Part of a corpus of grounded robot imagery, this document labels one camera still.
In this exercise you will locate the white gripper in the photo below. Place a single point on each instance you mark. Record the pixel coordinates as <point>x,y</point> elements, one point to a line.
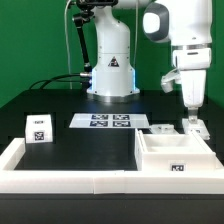
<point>192,65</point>

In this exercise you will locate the white door panel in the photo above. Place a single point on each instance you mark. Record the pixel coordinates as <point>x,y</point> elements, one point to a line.
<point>199,127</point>
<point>162,129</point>

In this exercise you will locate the white cabinet body box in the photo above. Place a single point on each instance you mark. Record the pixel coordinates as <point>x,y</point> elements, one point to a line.
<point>173,152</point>

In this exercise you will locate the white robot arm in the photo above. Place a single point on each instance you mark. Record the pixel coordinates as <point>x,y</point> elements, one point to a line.
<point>185,24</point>

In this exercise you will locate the small white cabinet top block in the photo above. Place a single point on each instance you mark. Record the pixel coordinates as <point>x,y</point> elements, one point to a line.
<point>39,129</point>

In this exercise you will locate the white marker sheet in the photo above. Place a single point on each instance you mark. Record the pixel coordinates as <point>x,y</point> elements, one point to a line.
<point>97,120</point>

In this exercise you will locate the white U-shaped fence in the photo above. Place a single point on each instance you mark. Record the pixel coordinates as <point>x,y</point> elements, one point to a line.
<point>102,182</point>

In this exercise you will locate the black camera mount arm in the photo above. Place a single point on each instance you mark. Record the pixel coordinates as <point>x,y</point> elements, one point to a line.
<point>84,16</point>

